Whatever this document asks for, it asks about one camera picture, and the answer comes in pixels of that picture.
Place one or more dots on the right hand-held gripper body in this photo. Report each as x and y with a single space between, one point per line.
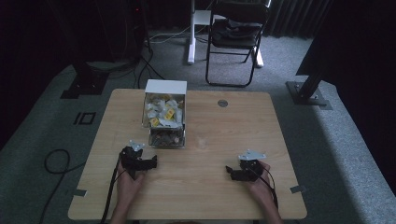
251 166

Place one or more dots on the dark cloth on chair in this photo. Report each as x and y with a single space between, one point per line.
238 28

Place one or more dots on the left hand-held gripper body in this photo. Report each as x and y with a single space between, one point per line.
130 160

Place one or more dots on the pile of white yellow packets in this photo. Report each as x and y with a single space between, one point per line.
163 112

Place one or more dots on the dark curtain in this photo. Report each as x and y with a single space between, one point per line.
289 17

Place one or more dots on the white desk leg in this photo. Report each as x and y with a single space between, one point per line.
194 31

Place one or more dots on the clear drawer with packets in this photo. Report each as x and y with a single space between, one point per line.
163 113

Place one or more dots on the pile of small brown pieces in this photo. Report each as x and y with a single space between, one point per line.
165 138

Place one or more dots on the person's left hand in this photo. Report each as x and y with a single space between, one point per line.
129 186

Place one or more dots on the clear drawer with brown pieces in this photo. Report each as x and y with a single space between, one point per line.
166 138

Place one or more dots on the grey tape strip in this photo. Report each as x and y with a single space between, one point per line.
80 193
298 188

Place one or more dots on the black stand with square base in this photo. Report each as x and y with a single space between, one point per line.
85 82

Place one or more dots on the black metal stand with base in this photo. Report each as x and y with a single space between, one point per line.
306 90

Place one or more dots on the white desk foot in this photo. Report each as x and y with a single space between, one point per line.
259 57

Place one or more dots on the grey round table grommet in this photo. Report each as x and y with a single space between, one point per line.
222 103

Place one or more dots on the black folding chair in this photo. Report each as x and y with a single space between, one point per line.
236 43

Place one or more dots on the white drawer box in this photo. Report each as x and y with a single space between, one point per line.
166 86

